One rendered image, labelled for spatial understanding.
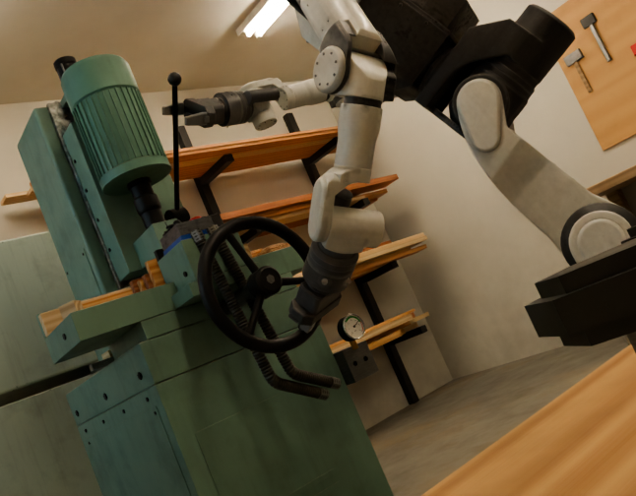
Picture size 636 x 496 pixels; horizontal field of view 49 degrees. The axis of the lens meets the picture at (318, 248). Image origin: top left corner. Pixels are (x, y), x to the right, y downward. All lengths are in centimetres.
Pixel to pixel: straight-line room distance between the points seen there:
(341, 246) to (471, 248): 406
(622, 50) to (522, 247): 142
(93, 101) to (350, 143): 80
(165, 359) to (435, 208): 405
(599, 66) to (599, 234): 328
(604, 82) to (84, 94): 340
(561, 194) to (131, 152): 97
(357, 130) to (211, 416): 67
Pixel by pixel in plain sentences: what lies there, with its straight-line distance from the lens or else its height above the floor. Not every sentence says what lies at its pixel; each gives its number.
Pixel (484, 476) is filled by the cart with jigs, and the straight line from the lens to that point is 49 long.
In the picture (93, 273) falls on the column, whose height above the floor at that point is 105.
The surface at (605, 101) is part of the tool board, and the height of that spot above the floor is 130.
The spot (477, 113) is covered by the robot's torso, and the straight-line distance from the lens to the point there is 140.
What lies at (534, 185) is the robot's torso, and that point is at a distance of 141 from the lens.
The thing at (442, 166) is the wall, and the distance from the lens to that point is 525.
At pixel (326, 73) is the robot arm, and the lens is 119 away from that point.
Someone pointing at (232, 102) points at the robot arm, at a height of 131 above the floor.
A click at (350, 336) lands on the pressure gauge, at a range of 164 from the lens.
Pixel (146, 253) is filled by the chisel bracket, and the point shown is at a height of 102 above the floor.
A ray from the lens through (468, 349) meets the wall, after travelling 551.
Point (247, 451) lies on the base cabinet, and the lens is 152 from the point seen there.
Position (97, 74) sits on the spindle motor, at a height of 145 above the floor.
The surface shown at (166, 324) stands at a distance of 150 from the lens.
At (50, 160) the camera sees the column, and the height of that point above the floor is 137.
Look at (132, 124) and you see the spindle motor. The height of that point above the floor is 131.
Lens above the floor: 65
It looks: 7 degrees up
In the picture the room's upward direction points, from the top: 24 degrees counter-clockwise
